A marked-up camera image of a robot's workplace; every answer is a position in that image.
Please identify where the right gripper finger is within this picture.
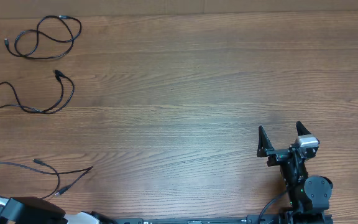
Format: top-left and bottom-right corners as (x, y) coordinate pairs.
(257, 125), (275, 157)
(296, 121), (311, 136)

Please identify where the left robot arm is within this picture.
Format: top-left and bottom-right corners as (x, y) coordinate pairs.
(0, 196), (115, 224)

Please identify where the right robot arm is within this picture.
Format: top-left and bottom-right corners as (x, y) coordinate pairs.
(256, 121), (333, 223)

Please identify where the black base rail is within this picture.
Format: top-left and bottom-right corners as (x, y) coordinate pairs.
(57, 213), (334, 224)

